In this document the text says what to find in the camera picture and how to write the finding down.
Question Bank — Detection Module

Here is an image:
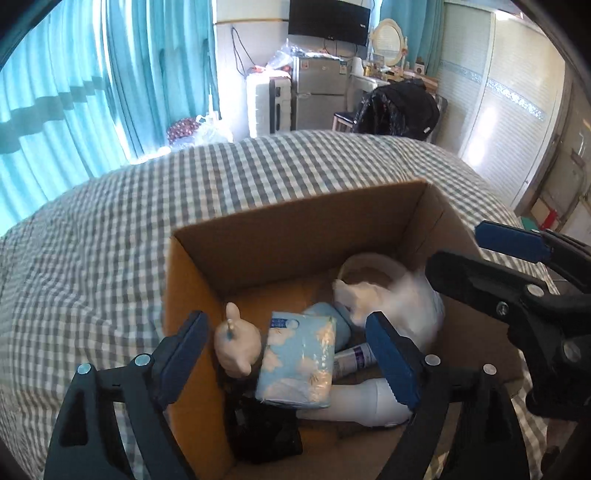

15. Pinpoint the narrow teal curtain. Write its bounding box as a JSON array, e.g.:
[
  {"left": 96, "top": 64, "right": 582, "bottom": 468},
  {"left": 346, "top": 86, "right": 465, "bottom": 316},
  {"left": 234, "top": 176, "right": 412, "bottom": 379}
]
[{"left": 369, "top": 0, "right": 445, "bottom": 73}]

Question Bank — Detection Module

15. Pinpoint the grey hard suitcase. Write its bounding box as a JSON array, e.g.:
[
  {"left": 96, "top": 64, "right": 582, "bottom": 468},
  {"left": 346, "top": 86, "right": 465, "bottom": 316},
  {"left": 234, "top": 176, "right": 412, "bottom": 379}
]
[{"left": 433, "top": 95, "right": 450, "bottom": 134}]

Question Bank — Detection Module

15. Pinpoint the white slatted wardrobe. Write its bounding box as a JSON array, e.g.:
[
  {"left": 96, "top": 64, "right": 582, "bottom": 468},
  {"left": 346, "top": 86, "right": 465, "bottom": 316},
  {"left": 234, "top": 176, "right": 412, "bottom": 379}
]
[{"left": 434, "top": 0, "right": 574, "bottom": 209}]

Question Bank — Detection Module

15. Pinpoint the white handheld device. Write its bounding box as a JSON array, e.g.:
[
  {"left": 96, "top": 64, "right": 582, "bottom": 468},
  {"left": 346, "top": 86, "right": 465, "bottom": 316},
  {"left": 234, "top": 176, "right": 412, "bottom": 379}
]
[{"left": 298, "top": 377, "right": 414, "bottom": 429}]

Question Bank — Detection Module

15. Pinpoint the white dressing table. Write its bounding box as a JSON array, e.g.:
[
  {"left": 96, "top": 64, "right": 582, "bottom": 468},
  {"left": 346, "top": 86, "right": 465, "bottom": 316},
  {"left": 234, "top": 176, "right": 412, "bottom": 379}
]
[{"left": 348, "top": 71, "right": 439, "bottom": 114}]

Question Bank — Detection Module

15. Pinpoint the oval white-framed mirror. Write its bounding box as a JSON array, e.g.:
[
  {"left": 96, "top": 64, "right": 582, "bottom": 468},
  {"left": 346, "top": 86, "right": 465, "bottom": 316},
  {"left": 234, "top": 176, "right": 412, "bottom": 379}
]
[{"left": 369, "top": 18, "right": 410, "bottom": 68}]

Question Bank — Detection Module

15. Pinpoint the white cream tube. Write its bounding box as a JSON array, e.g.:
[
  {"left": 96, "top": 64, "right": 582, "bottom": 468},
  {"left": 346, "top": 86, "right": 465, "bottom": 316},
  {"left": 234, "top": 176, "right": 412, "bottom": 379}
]
[{"left": 332, "top": 342, "right": 378, "bottom": 382}]

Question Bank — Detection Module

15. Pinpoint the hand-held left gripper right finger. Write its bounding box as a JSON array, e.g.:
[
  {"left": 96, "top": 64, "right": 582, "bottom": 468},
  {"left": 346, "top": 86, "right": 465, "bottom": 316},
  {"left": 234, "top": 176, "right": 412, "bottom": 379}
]
[{"left": 365, "top": 312, "right": 529, "bottom": 480}]

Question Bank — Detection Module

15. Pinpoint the grey white checked bed blanket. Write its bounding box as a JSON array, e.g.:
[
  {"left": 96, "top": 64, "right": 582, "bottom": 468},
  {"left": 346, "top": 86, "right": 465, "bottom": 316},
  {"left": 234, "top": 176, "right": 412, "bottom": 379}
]
[{"left": 0, "top": 129, "right": 561, "bottom": 480}]

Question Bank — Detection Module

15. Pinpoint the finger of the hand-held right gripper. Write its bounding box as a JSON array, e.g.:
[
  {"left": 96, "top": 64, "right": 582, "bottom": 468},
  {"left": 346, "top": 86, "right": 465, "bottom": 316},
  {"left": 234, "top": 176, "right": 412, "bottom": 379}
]
[
  {"left": 425, "top": 250, "right": 551, "bottom": 332},
  {"left": 475, "top": 220, "right": 591, "bottom": 296}
]

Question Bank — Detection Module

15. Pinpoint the black pouch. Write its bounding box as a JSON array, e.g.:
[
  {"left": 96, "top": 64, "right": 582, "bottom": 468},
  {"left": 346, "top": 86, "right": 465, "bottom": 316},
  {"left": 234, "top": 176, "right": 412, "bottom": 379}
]
[{"left": 226, "top": 394, "right": 304, "bottom": 465}]

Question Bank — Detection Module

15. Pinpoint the light blue tissue pack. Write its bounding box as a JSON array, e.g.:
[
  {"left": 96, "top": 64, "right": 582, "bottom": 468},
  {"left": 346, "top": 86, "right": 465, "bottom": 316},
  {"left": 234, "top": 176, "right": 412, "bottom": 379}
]
[{"left": 255, "top": 311, "right": 337, "bottom": 409}]

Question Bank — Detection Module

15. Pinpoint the wide teal curtain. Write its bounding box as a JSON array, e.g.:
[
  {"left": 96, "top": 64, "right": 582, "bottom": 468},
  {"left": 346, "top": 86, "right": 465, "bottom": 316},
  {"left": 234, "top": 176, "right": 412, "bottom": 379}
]
[{"left": 0, "top": 0, "right": 136, "bottom": 237}]

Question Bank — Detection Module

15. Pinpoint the light blue soft bundle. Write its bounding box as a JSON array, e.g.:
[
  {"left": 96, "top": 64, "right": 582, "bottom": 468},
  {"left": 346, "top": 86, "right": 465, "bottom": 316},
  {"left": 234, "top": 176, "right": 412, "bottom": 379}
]
[{"left": 305, "top": 302, "right": 355, "bottom": 352}]

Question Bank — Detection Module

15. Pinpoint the wooden chair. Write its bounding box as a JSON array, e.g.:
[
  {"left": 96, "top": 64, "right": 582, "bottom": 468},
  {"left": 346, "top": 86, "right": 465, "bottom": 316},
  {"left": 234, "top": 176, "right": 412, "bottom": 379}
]
[{"left": 332, "top": 110, "right": 366, "bottom": 133}]

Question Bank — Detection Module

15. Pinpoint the clear plastic cup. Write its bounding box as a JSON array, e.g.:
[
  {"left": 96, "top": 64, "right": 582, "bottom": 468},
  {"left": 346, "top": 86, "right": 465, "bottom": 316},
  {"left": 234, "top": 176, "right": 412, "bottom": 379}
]
[{"left": 335, "top": 252, "right": 407, "bottom": 296}]

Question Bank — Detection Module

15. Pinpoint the silver small fridge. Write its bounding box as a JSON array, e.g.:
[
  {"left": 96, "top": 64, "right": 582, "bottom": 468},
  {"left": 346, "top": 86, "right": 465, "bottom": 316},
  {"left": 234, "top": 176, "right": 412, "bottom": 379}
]
[{"left": 293, "top": 55, "right": 354, "bottom": 131}]

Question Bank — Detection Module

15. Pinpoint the clear plastic bag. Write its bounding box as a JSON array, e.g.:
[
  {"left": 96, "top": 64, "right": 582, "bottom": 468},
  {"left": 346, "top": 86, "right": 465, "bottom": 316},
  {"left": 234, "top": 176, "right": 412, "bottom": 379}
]
[{"left": 268, "top": 39, "right": 297, "bottom": 71}]

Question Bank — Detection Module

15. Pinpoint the white plastic bag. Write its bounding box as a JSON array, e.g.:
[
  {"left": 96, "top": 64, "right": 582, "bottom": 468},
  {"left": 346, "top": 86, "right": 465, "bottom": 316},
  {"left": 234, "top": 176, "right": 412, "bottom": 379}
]
[{"left": 194, "top": 113, "right": 234, "bottom": 145}]

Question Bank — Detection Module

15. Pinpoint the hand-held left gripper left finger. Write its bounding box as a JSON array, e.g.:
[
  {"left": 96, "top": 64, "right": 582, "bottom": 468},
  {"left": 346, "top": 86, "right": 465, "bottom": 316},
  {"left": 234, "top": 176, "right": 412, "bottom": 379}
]
[{"left": 46, "top": 310, "right": 211, "bottom": 480}]

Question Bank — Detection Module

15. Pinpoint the beige plush toy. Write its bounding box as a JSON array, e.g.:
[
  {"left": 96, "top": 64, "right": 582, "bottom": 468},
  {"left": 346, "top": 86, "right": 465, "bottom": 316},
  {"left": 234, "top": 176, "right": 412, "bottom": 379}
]
[{"left": 213, "top": 302, "right": 267, "bottom": 380}]

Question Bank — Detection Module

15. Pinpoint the brown cardboard box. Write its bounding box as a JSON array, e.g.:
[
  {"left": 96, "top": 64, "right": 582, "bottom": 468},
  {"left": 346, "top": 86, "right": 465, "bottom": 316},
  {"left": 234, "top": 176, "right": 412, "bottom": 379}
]
[{"left": 163, "top": 179, "right": 529, "bottom": 480}]

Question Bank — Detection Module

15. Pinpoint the black wall television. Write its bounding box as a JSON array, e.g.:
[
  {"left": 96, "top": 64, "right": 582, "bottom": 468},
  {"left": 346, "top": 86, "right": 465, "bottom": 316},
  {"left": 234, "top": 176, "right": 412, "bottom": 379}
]
[{"left": 287, "top": 0, "right": 372, "bottom": 46}]

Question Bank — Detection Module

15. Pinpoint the black wall cable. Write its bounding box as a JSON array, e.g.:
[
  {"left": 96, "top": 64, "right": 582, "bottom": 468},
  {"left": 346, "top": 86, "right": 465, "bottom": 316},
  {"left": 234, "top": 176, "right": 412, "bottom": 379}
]
[{"left": 231, "top": 27, "right": 248, "bottom": 77}]

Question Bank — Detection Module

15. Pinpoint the purple floral bag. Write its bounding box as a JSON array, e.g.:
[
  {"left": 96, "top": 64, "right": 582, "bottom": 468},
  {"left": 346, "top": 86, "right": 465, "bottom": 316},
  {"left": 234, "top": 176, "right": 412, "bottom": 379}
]
[{"left": 166, "top": 117, "right": 199, "bottom": 151}]

